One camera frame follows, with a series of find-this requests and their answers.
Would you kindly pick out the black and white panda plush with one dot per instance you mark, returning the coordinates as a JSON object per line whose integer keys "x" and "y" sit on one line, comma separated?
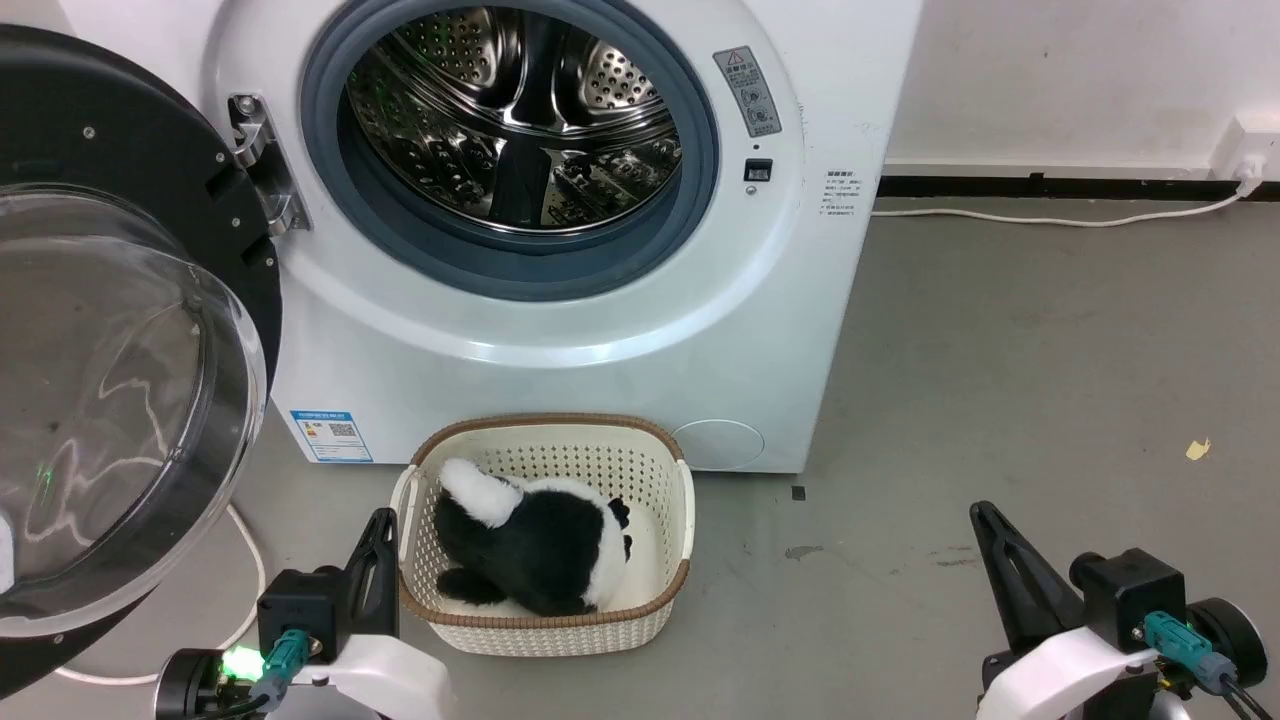
{"x": 540, "y": 550}

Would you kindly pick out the small yellow paper scrap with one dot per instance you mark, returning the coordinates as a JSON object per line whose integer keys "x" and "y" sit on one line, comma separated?
{"x": 1198, "y": 450}

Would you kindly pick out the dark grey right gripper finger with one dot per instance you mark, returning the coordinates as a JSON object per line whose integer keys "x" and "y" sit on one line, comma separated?
{"x": 1030, "y": 590}

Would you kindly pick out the white front-load washing machine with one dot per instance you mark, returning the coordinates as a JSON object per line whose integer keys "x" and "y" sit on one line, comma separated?
{"x": 700, "y": 330}

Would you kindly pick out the black door latch slot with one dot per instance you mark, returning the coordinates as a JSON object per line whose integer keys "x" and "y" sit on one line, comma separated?
{"x": 758, "y": 170}

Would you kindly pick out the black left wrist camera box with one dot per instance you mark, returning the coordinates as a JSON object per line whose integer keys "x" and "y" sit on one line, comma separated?
{"x": 298, "y": 605}

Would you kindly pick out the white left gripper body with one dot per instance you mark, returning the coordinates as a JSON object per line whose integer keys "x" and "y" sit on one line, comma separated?
{"x": 390, "y": 685}

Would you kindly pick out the blue energy label sticker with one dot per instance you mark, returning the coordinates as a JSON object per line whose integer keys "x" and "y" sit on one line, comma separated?
{"x": 330, "y": 437}

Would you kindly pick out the small printed text sticker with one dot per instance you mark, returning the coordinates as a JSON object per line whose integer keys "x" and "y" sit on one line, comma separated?
{"x": 841, "y": 192}

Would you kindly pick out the metal door hinge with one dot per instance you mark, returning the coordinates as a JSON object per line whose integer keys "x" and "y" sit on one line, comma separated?
{"x": 270, "y": 170}

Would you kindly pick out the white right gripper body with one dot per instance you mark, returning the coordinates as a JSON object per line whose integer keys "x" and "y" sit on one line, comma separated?
{"x": 1060, "y": 670}

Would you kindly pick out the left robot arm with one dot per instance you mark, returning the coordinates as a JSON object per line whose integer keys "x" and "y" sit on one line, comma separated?
{"x": 190, "y": 685}

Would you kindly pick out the white wall socket with plug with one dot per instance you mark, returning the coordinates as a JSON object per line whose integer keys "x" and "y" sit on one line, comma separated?
{"x": 1250, "y": 140}

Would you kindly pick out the stainless steel washer drum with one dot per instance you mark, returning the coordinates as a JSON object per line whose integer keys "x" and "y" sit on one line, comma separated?
{"x": 470, "y": 110}

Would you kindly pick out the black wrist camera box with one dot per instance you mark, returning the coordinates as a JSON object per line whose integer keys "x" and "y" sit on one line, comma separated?
{"x": 298, "y": 605}
{"x": 1130, "y": 590}

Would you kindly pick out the grey warning sticker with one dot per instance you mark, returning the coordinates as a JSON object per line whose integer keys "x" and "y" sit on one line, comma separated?
{"x": 748, "y": 92}

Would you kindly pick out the cream plastic laundry basket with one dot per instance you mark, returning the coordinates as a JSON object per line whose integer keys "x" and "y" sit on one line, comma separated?
{"x": 660, "y": 470}

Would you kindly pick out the black round glass washer door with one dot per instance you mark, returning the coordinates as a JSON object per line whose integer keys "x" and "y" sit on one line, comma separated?
{"x": 120, "y": 120}

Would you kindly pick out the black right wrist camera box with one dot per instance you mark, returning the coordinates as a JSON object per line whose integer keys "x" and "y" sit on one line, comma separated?
{"x": 1130, "y": 590}

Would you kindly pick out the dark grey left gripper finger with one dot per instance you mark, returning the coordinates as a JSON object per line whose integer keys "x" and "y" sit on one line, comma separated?
{"x": 378, "y": 590}

